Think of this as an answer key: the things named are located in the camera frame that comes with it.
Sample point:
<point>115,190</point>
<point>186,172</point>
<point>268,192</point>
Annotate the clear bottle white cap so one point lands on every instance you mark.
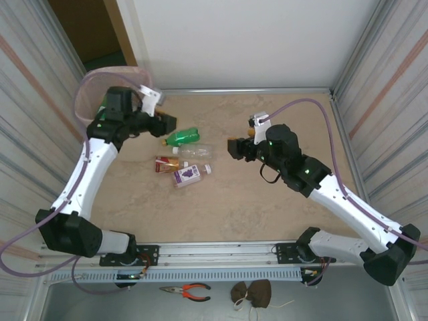
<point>195,151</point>

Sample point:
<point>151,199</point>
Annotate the red gold label bottle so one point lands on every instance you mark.
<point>167,165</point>

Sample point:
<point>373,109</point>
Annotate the purple grape label bottle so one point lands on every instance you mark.
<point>189,175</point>

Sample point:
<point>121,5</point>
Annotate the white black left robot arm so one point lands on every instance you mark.
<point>90,174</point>

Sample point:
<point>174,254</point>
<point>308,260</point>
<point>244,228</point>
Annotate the green bottle yellow cap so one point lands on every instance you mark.
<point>182,137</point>

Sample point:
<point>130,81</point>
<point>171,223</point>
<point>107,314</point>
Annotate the brown wooden door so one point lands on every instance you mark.
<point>87,26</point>

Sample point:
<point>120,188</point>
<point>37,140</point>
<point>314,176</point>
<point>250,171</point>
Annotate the aluminium back frame rail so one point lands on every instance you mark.
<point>250,91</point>

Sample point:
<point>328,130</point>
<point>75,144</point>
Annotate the aluminium side frame rail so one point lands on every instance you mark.
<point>335,110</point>

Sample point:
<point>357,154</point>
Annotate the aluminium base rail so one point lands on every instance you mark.
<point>217,250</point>

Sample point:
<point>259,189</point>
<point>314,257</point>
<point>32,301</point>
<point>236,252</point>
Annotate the black right mount plate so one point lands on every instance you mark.
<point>284,250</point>

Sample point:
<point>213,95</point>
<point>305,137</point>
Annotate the black mount plate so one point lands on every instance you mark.
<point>150,250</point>
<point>284,250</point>

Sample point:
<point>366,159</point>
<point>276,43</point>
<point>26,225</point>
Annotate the black left mount plate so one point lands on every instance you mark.
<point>150,250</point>

